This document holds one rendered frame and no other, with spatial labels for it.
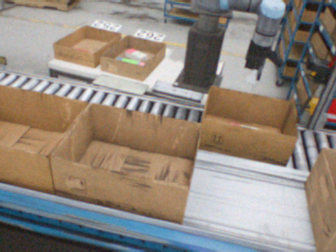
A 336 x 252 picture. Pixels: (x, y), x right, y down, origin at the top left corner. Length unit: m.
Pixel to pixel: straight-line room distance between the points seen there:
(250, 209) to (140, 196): 0.36
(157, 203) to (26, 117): 0.64
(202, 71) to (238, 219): 1.01
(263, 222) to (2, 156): 0.79
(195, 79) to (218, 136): 0.57
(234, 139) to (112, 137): 0.51
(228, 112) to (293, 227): 0.75
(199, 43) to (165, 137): 0.77
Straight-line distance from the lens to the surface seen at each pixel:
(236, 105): 1.61
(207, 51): 1.77
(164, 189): 0.87
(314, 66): 1.65
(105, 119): 1.15
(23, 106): 1.29
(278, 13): 1.35
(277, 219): 1.08
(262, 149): 1.40
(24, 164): 1.00
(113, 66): 1.93
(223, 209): 1.04
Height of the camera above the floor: 1.66
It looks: 36 degrees down
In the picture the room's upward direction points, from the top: 7 degrees clockwise
